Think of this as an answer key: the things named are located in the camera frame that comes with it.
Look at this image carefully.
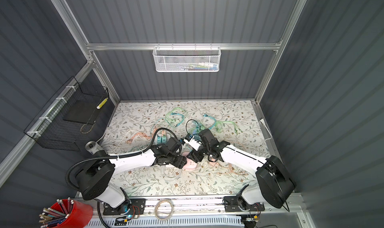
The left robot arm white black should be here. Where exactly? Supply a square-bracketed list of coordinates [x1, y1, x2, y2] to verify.
[65, 128, 187, 208]

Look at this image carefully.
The white wire mesh basket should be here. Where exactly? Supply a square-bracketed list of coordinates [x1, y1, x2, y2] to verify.
[153, 48, 222, 73]

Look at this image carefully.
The black wire mesh basket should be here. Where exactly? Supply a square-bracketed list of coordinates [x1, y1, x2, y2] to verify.
[24, 80, 115, 152]

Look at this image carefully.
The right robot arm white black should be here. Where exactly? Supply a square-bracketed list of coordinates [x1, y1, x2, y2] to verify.
[183, 129, 297, 211]

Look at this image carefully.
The red pencil cup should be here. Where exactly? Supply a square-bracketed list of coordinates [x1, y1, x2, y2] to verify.
[39, 198, 93, 228]

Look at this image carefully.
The teal cable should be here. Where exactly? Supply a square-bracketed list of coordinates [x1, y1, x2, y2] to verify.
[164, 107, 187, 127]

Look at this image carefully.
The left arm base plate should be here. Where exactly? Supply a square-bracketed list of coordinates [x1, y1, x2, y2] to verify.
[103, 199, 147, 216]

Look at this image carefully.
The white energy drink can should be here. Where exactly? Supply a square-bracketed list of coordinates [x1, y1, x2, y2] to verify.
[85, 141, 104, 155]

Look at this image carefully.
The clear tape roll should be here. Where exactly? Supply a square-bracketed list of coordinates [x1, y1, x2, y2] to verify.
[154, 200, 175, 222]

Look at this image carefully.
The pink cable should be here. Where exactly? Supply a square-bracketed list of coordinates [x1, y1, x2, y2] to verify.
[125, 128, 160, 145]

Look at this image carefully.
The pink power strip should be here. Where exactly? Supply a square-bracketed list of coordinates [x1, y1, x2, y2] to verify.
[182, 159, 198, 172]

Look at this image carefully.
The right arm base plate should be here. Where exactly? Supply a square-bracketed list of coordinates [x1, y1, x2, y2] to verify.
[223, 196, 265, 213]

